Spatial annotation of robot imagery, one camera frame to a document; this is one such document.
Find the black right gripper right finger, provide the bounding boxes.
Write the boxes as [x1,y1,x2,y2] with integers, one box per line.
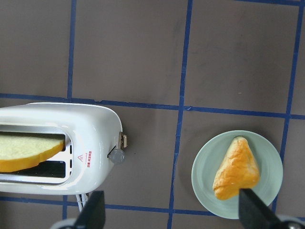
[238,189,281,229]

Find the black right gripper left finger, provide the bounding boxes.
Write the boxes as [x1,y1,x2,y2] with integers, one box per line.
[73,191,106,229]

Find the white two-slot toaster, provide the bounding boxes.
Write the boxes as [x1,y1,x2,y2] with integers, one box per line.
[0,103,122,195]

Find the golden triangular pastry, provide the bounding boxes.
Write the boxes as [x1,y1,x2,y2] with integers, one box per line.
[213,136,260,200]

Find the light green round plate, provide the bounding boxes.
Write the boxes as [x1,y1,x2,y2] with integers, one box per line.
[191,130,283,219]

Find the yellow-crusted bread slice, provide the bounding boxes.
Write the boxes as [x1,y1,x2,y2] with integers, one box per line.
[0,133,65,173]

